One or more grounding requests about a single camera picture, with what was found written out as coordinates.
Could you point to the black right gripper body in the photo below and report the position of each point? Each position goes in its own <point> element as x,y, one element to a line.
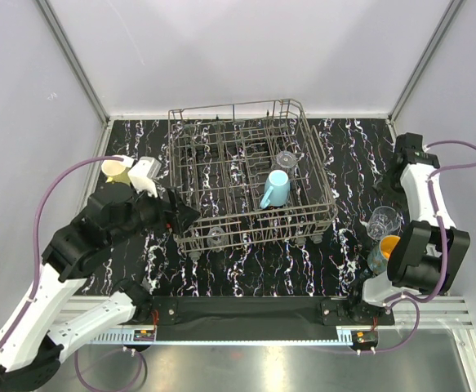
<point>389,187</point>

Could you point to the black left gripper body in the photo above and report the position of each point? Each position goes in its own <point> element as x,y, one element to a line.
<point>164,217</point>

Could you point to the clear glass cup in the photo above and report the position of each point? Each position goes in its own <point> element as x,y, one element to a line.
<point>286,160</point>
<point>217,238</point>
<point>383,221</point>

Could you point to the light blue ceramic mug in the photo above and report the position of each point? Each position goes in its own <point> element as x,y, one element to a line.
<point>276,190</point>

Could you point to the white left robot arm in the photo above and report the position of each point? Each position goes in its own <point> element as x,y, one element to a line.
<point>32,350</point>

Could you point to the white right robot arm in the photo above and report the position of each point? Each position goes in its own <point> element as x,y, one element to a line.
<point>431,249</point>

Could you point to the blue floral mug orange inside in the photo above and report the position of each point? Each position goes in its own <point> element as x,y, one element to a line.
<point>378,257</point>

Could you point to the yellow ceramic mug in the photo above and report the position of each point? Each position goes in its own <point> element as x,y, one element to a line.
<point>116,171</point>

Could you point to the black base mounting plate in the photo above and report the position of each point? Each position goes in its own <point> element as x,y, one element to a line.
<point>329,311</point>

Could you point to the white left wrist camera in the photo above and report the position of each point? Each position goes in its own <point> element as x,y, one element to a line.
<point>140,174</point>

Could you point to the grey wire dish rack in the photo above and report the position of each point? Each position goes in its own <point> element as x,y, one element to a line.
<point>220,159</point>

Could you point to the aluminium frame rail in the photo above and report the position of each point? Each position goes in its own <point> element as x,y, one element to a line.
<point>442,313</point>

